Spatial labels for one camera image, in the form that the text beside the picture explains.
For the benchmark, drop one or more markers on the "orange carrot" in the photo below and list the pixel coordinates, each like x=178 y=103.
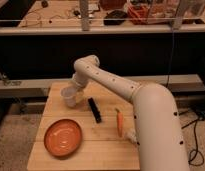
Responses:
x=119 y=118

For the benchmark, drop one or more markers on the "black object on shelf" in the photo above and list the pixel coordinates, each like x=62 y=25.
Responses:
x=115 y=17

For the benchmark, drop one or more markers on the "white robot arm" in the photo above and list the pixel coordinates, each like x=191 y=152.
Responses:
x=158 y=130

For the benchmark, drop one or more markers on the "grey metal post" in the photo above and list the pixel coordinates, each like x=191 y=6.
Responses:
x=84 y=15

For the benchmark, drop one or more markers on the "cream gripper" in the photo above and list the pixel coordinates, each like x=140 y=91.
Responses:
x=77 y=91

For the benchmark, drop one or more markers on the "orange basket on shelf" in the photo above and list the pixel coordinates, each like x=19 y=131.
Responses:
x=151 y=14

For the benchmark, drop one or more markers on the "black rectangular bar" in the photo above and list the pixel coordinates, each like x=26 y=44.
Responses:
x=95 y=110

